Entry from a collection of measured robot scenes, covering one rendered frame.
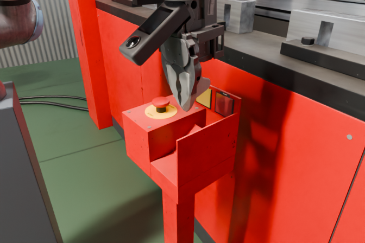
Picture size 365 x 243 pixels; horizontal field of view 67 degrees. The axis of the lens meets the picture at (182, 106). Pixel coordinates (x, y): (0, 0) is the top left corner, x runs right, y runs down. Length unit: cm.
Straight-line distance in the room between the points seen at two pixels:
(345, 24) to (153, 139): 47
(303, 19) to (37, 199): 85
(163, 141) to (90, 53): 134
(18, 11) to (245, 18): 61
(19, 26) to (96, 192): 101
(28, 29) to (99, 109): 125
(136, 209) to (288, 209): 86
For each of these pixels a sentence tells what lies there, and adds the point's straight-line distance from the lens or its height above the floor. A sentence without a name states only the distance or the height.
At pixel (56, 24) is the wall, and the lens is 366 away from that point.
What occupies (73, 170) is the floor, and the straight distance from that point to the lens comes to 176.
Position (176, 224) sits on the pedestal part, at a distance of 74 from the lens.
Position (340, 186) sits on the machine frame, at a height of 68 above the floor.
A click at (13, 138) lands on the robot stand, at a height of 69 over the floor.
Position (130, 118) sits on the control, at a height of 78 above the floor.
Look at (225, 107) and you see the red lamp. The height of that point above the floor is 81.
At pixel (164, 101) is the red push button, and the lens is 59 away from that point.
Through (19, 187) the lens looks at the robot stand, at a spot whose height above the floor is 54.
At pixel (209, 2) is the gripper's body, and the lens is 46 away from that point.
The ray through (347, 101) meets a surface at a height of 85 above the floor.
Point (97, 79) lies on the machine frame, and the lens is 191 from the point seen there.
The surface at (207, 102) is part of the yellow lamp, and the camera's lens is 61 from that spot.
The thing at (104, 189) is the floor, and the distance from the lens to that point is 158.
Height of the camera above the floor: 107
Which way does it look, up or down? 28 degrees down
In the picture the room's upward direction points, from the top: straight up
